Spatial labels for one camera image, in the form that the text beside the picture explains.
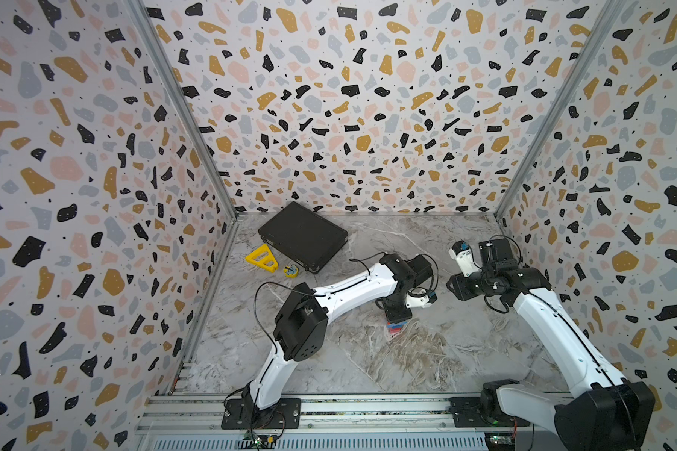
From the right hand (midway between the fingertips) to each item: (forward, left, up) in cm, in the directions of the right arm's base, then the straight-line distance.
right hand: (455, 281), depth 81 cm
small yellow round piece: (+12, +53, -15) cm, 57 cm away
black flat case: (+27, +50, -12) cm, 58 cm away
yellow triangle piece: (+18, +65, -15) cm, 69 cm away
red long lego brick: (-8, +17, -17) cm, 25 cm away
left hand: (-7, +16, -8) cm, 19 cm away
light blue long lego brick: (-10, +17, -9) cm, 22 cm away
